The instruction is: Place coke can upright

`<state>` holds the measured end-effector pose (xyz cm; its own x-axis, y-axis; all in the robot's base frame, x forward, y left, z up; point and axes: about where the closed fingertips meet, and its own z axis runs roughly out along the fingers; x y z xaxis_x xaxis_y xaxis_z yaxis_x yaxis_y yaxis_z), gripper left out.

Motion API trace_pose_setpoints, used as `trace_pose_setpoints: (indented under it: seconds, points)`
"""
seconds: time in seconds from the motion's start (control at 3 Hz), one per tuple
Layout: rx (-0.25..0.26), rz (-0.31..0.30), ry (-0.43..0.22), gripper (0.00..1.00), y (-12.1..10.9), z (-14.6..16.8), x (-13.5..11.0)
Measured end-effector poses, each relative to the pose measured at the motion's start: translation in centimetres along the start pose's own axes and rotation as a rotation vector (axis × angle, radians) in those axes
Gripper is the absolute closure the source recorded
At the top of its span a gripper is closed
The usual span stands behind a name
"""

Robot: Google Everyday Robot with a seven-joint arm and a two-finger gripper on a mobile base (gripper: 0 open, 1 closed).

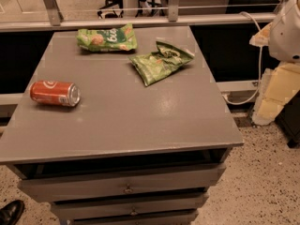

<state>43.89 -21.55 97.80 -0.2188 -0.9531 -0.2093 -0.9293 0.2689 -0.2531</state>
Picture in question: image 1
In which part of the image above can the middle grey drawer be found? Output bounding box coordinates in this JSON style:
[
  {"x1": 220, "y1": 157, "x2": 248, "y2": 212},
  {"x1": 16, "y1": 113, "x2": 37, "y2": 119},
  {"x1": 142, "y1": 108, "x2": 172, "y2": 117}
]
[{"x1": 52, "y1": 192, "x2": 208, "y2": 219}]

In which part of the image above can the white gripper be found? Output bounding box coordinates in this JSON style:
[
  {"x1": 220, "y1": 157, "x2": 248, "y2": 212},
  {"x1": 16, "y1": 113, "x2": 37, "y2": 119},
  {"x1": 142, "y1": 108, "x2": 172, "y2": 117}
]
[{"x1": 249, "y1": 0, "x2": 300, "y2": 126}]

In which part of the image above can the black leather shoe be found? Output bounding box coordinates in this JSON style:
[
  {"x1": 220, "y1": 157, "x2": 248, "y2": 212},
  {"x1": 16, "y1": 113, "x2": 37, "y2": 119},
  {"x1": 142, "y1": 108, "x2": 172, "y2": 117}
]
[{"x1": 0, "y1": 200, "x2": 24, "y2": 225}]

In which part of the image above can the red coke can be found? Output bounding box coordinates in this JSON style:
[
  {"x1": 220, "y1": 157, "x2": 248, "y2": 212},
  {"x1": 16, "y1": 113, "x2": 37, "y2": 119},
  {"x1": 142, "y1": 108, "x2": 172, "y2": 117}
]
[{"x1": 30, "y1": 81, "x2": 81, "y2": 107}]

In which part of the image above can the black office chair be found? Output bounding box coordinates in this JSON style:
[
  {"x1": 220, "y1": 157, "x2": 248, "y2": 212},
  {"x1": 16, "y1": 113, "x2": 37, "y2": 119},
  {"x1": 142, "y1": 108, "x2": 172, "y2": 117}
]
[{"x1": 97, "y1": 0, "x2": 124, "y2": 19}]

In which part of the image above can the grey drawer cabinet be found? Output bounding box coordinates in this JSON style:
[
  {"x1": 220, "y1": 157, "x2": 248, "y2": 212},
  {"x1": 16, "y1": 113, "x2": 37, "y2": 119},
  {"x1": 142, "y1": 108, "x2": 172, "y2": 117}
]
[{"x1": 0, "y1": 25, "x2": 245, "y2": 225}]

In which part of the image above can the bottom grey drawer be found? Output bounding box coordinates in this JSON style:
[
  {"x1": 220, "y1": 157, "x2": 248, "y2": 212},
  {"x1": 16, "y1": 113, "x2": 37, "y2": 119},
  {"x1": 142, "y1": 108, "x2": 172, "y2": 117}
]
[{"x1": 72, "y1": 209, "x2": 198, "y2": 225}]

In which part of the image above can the top grey drawer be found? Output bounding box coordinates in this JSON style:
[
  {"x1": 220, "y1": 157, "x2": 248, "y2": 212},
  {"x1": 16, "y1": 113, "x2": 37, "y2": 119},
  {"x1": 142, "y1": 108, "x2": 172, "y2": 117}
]
[{"x1": 19, "y1": 163, "x2": 226, "y2": 203}]

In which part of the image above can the crumpled green chip bag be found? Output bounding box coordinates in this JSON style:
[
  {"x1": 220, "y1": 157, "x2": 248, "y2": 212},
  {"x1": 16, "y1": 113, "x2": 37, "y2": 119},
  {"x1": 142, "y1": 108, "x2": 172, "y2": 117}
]
[{"x1": 129, "y1": 40, "x2": 194, "y2": 86}]

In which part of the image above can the green chip bag with label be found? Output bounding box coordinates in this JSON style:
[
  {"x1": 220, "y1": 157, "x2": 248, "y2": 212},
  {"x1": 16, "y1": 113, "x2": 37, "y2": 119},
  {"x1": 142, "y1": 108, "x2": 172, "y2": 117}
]
[{"x1": 76, "y1": 23, "x2": 137, "y2": 53}]

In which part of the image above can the grey metal railing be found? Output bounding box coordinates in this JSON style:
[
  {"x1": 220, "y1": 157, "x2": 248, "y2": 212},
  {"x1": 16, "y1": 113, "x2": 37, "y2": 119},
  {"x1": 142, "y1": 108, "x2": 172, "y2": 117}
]
[{"x1": 0, "y1": 0, "x2": 276, "y2": 32}]

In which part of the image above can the white cable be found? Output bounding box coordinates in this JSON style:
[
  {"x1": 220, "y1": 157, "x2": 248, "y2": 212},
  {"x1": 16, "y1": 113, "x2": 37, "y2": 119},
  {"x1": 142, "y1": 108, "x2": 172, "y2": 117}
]
[{"x1": 222, "y1": 11, "x2": 264, "y2": 106}]

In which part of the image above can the grey drawer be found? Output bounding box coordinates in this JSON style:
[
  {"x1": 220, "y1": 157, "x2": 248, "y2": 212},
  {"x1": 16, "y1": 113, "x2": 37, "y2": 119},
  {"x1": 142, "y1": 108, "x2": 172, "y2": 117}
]
[
  {"x1": 72, "y1": 209, "x2": 198, "y2": 225},
  {"x1": 19, "y1": 163, "x2": 226, "y2": 203},
  {"x1": 52, "y1": 192, "x2": 208, "y2": 219}
]

